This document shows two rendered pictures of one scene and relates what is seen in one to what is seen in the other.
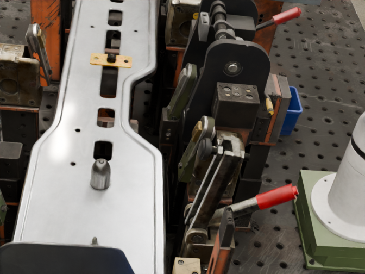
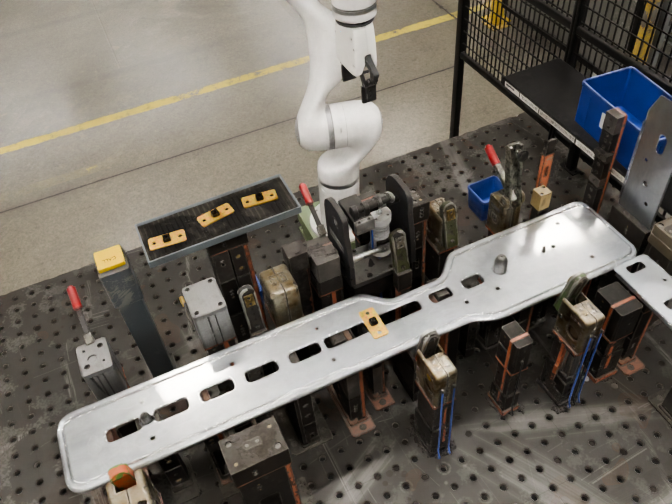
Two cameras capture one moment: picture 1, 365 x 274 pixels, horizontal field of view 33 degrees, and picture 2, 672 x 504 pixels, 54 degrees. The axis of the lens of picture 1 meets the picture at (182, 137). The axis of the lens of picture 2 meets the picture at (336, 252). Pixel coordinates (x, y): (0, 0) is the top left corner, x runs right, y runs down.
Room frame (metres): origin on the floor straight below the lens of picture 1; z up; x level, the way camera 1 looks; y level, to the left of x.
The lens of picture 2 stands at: (1.26, 1.03, 2.20)
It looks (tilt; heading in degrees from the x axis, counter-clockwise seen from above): 47 degrees down; 259
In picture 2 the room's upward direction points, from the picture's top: 6 degrees counter-clockwise
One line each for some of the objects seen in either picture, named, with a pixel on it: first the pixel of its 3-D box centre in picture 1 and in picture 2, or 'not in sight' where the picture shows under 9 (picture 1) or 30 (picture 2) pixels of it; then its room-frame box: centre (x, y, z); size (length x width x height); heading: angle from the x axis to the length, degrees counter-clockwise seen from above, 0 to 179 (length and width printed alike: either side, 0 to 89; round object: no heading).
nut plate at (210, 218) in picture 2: not in sight; (215, 213); (1.30, -0.14, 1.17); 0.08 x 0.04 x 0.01; 19
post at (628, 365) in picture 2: not in sight; (635, 323); (0.37, 0.27, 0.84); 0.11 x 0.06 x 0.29; 99
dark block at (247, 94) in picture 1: (216, 179); (412, 254); (0.83, -0.08, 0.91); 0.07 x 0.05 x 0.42; 99
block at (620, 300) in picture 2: not in sight; (605, 333); (0.45, 0.27, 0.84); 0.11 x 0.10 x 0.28; 99
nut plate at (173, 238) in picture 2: not in sight; (166, 238); (1.42, -0.09, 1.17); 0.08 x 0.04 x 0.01; 4
